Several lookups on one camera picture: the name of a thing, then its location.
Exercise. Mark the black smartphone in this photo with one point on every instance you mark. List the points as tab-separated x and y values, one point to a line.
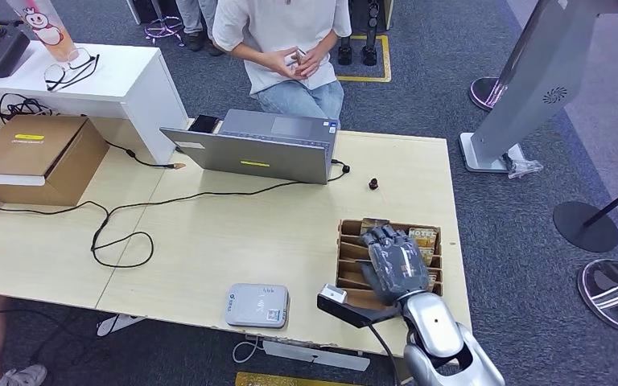
204	123

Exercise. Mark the chrome stanchion base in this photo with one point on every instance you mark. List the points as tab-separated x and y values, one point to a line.
615	295

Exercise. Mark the person's right hand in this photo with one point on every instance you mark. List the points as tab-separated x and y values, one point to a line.
282	59

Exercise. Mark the black robot leg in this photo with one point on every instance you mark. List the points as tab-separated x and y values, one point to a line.
346	50
371	32

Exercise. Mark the grey card reader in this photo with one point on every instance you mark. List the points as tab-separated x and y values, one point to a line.
255	306

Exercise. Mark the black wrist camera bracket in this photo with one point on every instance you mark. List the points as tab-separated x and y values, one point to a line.
357	315

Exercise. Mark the black framed eyeglasses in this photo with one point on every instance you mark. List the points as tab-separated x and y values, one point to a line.
80	56

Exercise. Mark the cartoon printed drink cup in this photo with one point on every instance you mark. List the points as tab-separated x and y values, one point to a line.
48	29

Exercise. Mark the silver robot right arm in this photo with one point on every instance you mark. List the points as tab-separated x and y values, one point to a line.
437	325

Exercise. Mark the cardboard card organizer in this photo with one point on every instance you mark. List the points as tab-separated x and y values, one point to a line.
349	250

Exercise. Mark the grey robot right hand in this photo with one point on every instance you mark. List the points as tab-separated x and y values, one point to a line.
394	266

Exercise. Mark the brown cardboard box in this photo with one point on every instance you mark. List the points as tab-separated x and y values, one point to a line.
32	149

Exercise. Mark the silver kiosk stand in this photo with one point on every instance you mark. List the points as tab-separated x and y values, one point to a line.
533	90

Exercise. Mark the chrome stanchion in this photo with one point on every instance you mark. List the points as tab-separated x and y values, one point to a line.
482	90

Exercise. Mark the white desk shelf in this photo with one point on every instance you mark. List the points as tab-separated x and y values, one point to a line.
128	90

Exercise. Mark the silver laptop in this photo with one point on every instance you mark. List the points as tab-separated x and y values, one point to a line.
250	154

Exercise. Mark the person's left hand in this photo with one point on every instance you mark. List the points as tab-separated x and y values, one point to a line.
313	61

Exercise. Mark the person's right forearm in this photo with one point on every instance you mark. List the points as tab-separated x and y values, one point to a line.
253	53

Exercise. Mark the black stanchion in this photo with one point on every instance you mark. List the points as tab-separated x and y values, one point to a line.
586	226

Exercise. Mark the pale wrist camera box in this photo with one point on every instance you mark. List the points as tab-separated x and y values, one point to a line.
334	293

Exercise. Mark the small black knob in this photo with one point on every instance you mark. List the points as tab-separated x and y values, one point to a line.
373	184

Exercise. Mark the yellow floor tape marking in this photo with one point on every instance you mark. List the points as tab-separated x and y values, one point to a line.
386	58

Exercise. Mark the person's left forearm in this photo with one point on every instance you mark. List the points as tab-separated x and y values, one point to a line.
325	45

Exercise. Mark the clear plastic wrapper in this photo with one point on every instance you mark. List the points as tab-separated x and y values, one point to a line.
525	168

